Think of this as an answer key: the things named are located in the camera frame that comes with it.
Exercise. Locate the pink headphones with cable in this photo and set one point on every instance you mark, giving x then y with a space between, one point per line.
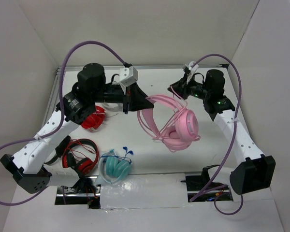
179 132

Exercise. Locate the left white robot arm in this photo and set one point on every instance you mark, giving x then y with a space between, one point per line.
27 165

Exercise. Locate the red black headphones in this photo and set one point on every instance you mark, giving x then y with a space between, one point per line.
77 160

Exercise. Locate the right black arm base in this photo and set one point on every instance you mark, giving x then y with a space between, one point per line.
196 182

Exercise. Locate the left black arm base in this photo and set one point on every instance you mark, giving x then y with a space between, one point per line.
84 193

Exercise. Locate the blue earbuds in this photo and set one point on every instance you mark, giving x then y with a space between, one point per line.
127 151

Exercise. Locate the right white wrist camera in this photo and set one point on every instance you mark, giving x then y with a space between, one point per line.
190 69

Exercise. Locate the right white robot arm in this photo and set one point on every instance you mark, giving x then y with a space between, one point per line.
255 170

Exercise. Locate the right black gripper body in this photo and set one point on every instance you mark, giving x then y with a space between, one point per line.
198 90

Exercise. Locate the teal white headphones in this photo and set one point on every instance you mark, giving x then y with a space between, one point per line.
113 168

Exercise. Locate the grey white headphones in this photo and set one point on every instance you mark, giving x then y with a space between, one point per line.
114 107

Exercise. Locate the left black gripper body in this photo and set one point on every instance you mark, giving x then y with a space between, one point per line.
112 94

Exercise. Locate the red folded headphones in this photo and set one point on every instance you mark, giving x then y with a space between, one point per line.
94 121

